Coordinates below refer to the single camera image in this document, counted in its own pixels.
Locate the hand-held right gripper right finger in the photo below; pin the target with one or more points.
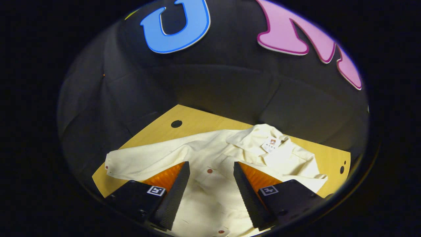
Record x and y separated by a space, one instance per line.
250 200

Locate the black backdrop cloth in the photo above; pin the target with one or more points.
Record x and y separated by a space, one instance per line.
213 79

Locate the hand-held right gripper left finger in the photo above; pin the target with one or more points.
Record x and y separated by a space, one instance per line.
174 197

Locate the cream button shirt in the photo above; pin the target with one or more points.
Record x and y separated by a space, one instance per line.
210 154

